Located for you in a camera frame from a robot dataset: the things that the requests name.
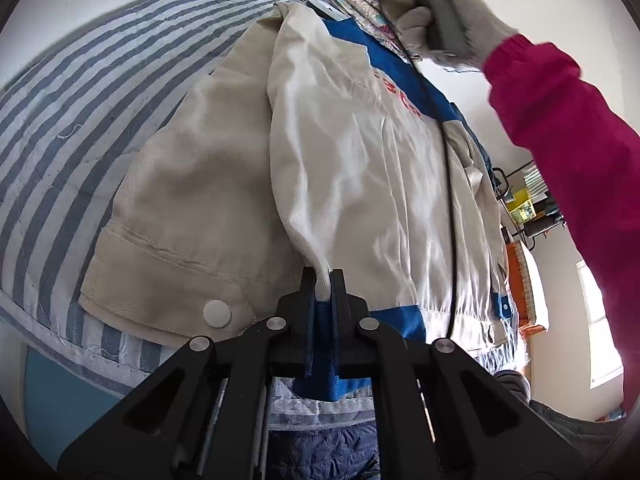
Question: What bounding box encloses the beige and blue jacket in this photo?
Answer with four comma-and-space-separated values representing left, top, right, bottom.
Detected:
77, 1, 518, 402

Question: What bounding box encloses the white gloved right hand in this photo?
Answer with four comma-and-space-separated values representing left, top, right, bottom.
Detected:
393, 0, 518, 70

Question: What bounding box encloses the floral folded comforter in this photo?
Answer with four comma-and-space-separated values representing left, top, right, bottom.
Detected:
331, 0, 407, 61

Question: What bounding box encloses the orange covered small table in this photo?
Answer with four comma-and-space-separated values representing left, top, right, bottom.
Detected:
506, 242, 550, 338

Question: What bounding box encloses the blue white striped quilt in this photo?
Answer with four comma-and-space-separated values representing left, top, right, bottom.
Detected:
0, 0, 526, 430

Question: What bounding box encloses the yellow box on rack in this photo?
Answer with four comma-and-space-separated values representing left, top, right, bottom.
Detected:
506, 188, 537, 226

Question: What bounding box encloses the black metal clothes rack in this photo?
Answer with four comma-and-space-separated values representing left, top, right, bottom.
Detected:
490, 160, 566, 252

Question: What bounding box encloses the dark navy folded garment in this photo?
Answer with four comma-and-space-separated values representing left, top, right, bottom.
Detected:
265, 422, 381, 480

